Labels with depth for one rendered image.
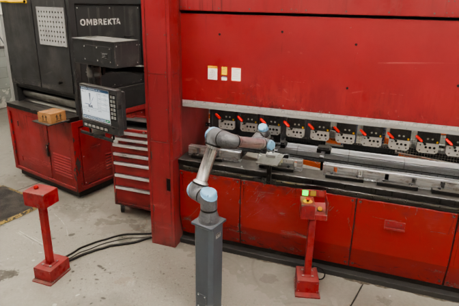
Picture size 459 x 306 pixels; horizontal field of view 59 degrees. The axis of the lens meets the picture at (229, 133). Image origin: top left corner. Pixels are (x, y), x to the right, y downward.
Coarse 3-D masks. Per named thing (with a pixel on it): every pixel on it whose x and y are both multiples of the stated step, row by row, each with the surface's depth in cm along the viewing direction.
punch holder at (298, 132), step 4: (288, 120) 336; (292, 120) 335; (296, 120) 334; (300, 120) 333; (304, 120) 332; (292, 124) 336; (296, 124) 335; (300, 124) 334; (304, 124) 333; (288, 128) 338; (296, 128) 335; (300, 128) 335; (304, 128) 334; (288, 132) 338; (292, 132) 337; (296, 132) 338; (300, 132) 337; (304, 132) 334; (288, 136) 340; (292, 136) 338; (296, 136) 337; (300, 136) 336; (304, 136) 340
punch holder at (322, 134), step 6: (312, 120) 329; (318, 120) 328; (318, 126) 329; (324, 126) 327; (330, 126) 329; (312, 132) 332; (318, 132) 330; (324, 132) 328; (312, 138) 333; (318, 138) 332; (324, 138) 330
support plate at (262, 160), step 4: (260, 156) 343; (264, 156) 343; (280, 156) 344; (260, 160) 336; (264, 160) 336; (268, 160) 336; (272, 160) 336; (276, 160) 336; (280, 160) 336; (260, 164) 329; (264, 164) 328; (268, 164) 327; (272, 164) 328; (276, 164) 328
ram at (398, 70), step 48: (192, 48) 346; (240, 48) 332; (288, 48) 319; (336, 48) 308; (384, 48) 297; (432, 48) 286; (192, 96) 359; (240, 96) 344; (288, 96) 330; (336, 96) 318; (384, 96) 306; (432, 96) 295
